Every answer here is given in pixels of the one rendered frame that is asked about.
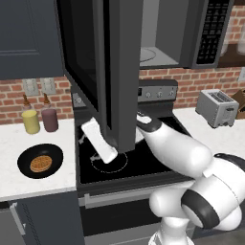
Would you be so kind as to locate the dark grey microwave door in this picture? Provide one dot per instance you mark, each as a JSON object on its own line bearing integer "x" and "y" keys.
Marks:
{"x": 121, "y": 73}

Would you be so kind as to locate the pale glass jar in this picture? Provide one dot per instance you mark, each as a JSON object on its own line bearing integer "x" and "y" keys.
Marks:
{"x": 224, "y": 48}

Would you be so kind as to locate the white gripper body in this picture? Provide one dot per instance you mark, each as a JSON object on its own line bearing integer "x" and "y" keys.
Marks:
{"x": 99, "y": 140}

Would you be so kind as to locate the brown round waffle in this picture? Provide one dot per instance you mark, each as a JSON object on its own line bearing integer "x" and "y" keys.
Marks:
{"x": 40, "y": 164}

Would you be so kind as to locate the brown wooden box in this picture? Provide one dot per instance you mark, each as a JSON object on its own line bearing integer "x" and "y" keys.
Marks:
{"x": 240, "y": 106}

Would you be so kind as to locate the silver toaster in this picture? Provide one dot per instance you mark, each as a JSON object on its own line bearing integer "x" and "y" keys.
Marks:
{"x": 215, "y": 110}

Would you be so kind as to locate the maroon squeeze bottle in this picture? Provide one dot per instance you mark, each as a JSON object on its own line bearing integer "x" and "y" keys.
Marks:
{"x": 50, "y": 121}

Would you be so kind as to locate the dark wooden wall shelf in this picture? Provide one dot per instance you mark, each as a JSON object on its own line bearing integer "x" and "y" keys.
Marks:
{"x": 231, "y": 60}

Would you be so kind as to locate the glass microwave turntable plate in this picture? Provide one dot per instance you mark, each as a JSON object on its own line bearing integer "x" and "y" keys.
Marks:
{"x": 146, "y": 55}

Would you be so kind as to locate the yellow squeeze bottle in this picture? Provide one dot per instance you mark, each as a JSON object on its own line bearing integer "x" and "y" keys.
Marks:
{"x": 31, "y": 122}

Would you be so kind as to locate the dark grey wall cupboard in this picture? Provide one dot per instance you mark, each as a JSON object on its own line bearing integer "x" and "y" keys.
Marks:
{"x": 28, "y": 35}

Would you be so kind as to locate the dark grey base cupboard door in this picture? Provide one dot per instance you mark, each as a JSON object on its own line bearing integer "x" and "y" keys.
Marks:
{"x": 51, "y": 220}

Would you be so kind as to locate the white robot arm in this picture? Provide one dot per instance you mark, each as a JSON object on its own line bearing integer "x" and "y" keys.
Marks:
{"x": 194, "y": 191}

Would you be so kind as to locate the dark grey microwave oven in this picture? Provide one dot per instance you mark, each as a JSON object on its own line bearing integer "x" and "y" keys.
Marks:
{"x": 191, "y": 32}

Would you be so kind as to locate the black bowl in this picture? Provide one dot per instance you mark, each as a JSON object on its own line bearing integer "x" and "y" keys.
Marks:
{"x": 52, "y": 156}

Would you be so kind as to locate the black oven door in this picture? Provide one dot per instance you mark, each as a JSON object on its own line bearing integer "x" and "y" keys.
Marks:
{"x": 121, "y": 217}

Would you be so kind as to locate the black stove with hob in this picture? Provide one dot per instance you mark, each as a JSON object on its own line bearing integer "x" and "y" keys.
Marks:
{"x": 143, "y": 162}

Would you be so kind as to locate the grey wall socket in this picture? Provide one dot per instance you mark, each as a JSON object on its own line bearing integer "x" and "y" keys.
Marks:
{"x": 30, "y": 87}
{"x": 48, "y": 86}

